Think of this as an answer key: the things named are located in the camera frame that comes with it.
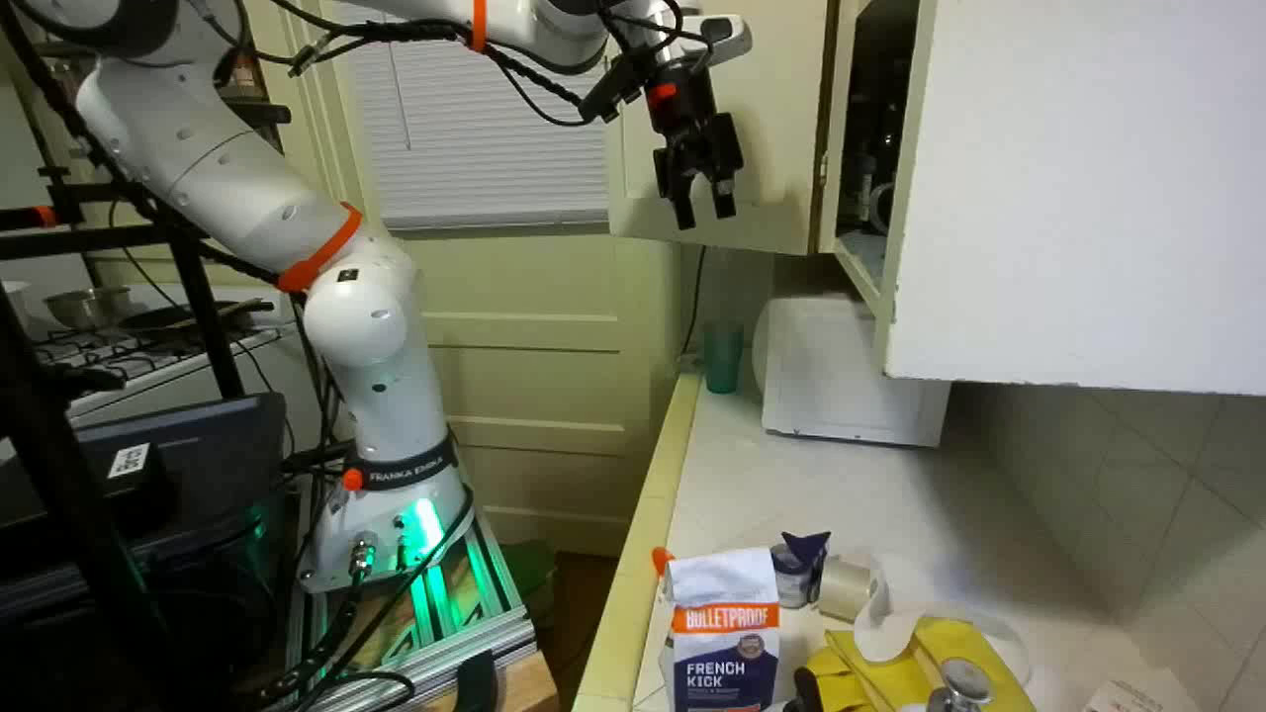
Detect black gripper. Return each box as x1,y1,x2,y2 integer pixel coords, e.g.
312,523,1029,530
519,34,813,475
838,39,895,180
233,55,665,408
645,63,748,232

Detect orange and blue food bag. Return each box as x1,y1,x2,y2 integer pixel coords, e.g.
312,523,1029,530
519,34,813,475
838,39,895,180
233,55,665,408
657,543,791,712

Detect large white cabinet door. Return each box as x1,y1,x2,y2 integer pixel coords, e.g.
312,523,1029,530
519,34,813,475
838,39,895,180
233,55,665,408
883,0,1266,400

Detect green drinking cup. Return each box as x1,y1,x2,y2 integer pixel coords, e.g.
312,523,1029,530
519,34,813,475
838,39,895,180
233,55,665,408
700,319,748,400

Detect white countertop appliance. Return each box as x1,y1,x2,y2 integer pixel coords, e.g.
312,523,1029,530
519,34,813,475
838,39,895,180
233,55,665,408
751,288,953,449

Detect white window blind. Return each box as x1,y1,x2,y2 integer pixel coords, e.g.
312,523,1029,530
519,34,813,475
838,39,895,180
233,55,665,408
332,34,616,236

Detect cream panelled door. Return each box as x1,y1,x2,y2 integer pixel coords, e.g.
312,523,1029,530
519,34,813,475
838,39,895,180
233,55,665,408
391,230,693,556

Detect green bucket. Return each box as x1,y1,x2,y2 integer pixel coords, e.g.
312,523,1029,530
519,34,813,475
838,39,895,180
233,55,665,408
502,537,562,611

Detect clear tape roll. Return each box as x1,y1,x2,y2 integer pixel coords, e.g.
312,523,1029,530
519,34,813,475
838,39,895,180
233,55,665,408
814,548,887,630

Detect white folded paper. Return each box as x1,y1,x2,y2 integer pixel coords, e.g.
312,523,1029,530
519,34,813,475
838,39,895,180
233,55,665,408
850,578,929,669

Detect yellow rubber glove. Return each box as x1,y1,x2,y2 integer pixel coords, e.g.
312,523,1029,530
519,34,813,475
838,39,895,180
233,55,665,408
791,611,1040,712

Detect black computer monitor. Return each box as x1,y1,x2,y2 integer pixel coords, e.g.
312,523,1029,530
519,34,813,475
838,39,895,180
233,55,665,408
0,391,288,624

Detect black metal rack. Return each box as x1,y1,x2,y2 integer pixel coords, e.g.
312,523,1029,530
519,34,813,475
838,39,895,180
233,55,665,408
0,0,293,712

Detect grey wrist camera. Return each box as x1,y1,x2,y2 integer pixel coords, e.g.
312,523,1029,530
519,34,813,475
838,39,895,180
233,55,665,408
643,6,755,69

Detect cream wall cabinet body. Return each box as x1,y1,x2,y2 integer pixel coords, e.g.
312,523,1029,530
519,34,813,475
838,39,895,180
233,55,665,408
814,0,928,329

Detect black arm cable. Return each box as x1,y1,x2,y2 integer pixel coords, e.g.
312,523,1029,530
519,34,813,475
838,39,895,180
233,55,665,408
274,0,624,131

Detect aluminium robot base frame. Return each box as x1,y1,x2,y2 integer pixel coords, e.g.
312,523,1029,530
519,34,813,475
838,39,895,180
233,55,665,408
279,507,543,712

